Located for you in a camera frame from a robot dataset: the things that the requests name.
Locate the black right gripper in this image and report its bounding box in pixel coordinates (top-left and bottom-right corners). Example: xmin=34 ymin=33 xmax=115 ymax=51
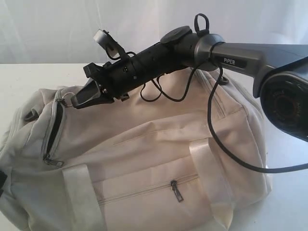
xmin=72 ymin=57 xmax=144 ymax=109

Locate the beige fabric duffel bag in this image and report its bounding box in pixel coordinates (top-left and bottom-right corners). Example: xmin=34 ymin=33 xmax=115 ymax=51
xmin=0 ymin=70 xmax=271 ymax=231

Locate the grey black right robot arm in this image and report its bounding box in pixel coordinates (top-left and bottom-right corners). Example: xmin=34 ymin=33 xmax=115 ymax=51
xmin=71 ymin=26 xmax=308 ymax=141

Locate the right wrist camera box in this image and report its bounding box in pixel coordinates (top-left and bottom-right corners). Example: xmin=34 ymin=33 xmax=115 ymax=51
xmin=93 ymin=29 xmax=128 ymax=61

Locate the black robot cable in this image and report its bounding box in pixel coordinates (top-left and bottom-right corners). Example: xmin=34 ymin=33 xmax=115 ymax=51
xmin=139 ymin=13 xmax=308 ymax=174

